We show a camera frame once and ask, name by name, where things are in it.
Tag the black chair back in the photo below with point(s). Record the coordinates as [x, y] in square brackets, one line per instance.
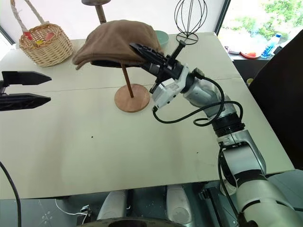
[284, 99]

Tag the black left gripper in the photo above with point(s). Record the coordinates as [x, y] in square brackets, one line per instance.
[2, 88]

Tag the plastic bottle blue label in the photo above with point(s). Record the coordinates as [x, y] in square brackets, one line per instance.
[270, 46]

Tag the red plate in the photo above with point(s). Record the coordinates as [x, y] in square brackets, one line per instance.
[250, 55]

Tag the dark wooden hat stand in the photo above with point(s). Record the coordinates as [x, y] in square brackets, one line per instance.
[100, 10]

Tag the dark rounded robot torso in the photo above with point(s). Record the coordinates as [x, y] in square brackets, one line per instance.
[132, 223]

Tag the brown fabric cap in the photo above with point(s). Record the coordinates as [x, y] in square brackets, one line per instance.
[118, 45]

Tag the pink item in basket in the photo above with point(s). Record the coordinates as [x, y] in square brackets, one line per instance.
[49, 36]

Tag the white rounded robot foot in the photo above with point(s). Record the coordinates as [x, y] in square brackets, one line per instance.
[113, 205]
[178, 203]

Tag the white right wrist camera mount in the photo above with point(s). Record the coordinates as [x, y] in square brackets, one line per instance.
[166, 93]

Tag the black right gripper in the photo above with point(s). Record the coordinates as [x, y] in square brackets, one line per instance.
[170, 67]

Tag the yellow item in basket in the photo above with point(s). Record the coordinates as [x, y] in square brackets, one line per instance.
[39, 43]

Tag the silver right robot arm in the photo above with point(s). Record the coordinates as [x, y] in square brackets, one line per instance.
[246, 153]

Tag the pale green bowl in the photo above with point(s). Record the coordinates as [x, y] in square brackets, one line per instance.
[163, 39]

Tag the red item in basket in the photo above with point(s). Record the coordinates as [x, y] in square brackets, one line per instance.
[28, 35]

